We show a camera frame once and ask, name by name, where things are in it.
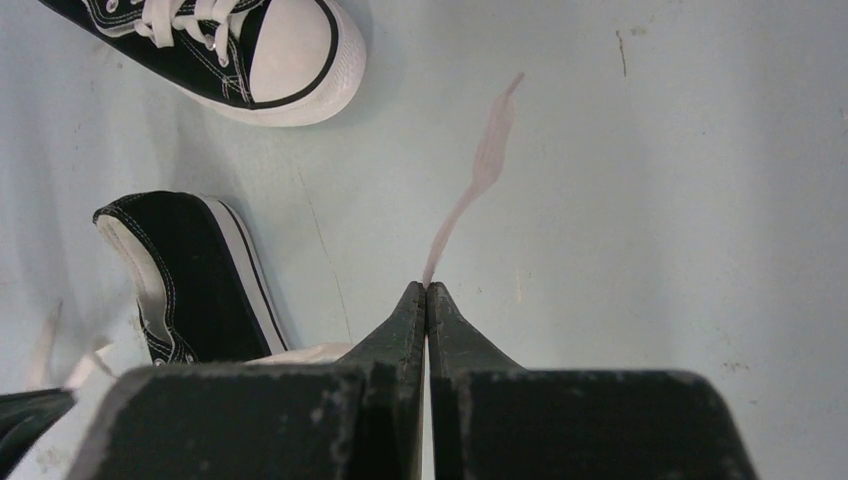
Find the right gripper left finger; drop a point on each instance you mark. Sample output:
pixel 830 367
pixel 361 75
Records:
pixel 358 417

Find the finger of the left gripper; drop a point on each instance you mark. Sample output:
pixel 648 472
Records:
pixel 25 417

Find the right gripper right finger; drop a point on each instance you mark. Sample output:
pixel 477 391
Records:
pixel 495 419

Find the black canvas sneaker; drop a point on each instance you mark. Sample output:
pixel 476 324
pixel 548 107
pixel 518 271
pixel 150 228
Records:
pixel 278 63
pixel 198 288

